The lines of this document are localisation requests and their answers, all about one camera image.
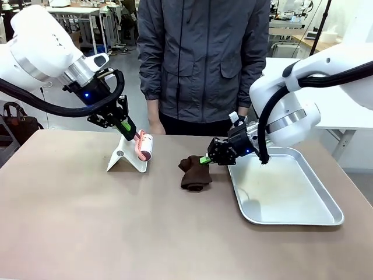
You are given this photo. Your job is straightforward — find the person's right hand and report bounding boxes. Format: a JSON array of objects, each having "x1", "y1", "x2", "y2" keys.
[{"x1": 147, "y1": 111, "x2": 167, "y2": 136}]

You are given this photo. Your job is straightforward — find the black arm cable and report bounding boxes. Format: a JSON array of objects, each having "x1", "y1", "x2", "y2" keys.
[
  {"x1": 0, "y1": 69, "x2": 126, "y2": 118},
  {"x1": 255, "y1": 60, "x2": 373, "y2": 166}
]

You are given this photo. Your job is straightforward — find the silver metal tray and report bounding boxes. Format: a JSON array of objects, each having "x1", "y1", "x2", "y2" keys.
[{"x1": 227, "y1": 146, "x2": 345, "y2": 226}]

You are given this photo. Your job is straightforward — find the pink handled white lint roller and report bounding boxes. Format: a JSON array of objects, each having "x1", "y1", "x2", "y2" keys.
[{"x1": 134, "y1": 129, "x2": 156, "y2": 162}]

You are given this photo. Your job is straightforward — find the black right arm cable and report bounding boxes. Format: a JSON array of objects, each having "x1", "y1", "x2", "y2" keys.
[{"x1": 255, "y1": 60, "x2": 373, "y2": 166}]

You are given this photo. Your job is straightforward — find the person's right forearm grey sleeve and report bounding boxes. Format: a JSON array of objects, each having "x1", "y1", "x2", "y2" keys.
[{"x1": 136, "y1": 43, "x2": 161, "y2": 102}]

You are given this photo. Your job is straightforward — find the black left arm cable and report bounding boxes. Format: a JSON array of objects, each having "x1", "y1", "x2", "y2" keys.
[{"x1": 0, "y1": 69, "x2": 126, "y2": 118}]

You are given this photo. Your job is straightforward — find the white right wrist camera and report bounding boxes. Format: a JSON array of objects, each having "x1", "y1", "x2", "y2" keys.
[{"x1": 228, "y1": 111, "x2": 249, "y2": 128}]

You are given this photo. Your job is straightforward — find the brown leather bag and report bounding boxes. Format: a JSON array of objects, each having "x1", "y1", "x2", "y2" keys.
[{"x1": 0, "y1": 101, "x2": 45, "y2": 160}]

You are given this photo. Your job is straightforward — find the person's grey jacket torso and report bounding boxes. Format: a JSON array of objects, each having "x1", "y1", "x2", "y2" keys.
[{"x1": 136, "y1": 0, "x2": 272, "y2": 124}]

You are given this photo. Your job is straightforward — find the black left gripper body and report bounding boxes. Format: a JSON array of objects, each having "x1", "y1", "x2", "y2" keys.
[{"x1": 62, "y1": 76, "x2": 129, "y2": 131}]

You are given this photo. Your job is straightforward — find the black tripod pole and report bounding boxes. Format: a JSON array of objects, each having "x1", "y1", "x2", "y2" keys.
[{"x1": 309, "y1": 0, "x2": 333, "y2": 55}]

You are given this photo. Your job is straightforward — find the person's black trousers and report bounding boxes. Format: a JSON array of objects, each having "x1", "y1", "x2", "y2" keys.
[{"x1": 158, "y1": 111, "x2": 240, "y2": 137}]

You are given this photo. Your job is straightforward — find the white lint roller stand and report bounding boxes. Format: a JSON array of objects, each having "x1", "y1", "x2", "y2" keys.
[{"x1": 105, "y1": 135, "x2": 149, "y2": 174}]

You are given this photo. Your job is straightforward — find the white framed background table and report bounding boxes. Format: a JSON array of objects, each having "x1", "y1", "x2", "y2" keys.
[{"x1": 45, "y1": 6, "x2": 104, "y2": 57}]

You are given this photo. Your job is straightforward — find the brown cloth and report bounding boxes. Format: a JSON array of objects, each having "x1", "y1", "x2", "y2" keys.
[{"x1": 178, "y1": 155, "x2": 213, "y2": 193}]

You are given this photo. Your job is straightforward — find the black background chair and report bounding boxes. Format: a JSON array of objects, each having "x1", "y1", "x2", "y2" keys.
[{"x1": 119, "y1": 10, "x2": 138, "y2": 47}]

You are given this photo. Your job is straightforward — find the person's left forearm grey sleeve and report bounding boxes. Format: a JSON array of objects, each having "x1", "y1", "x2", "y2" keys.
[{"x1": 237, "y1": 49, "x2": 265, "y2": 108}]

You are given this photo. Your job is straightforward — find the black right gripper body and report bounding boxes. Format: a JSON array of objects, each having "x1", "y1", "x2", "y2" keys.
[{"x1": 206, "y1": 122, "x2": 261, "y2": 167}]

